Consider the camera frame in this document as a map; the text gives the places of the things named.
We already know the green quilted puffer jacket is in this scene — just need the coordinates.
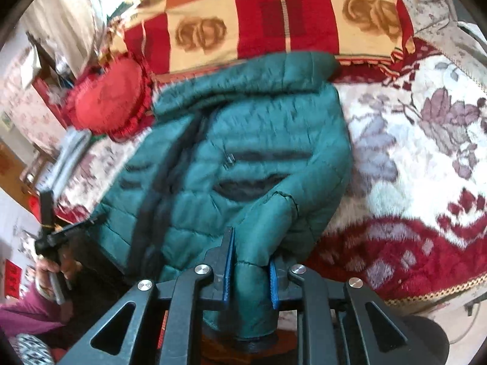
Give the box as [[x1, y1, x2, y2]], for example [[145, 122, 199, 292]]
[[89, 52, 353, 340]]

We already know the person's left hand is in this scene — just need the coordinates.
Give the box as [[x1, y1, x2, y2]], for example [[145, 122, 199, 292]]
[[36, 246, 82, 293]]

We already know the grey folded cloth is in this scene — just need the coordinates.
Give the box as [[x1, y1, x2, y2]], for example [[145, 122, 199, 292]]
[[37, 126, 92, 201]]

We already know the floral white red bedspread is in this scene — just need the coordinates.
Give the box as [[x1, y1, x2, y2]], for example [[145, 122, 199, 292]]
[[53, 0, 487, 307]]

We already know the red heart-shaped ruffled pillow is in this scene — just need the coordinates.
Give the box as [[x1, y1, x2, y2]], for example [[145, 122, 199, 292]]
[[61, 53, 154, 143]]

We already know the red checkered rose blanket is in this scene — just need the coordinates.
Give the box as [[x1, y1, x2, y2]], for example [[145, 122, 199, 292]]
[[103, 0, 415, 76]]

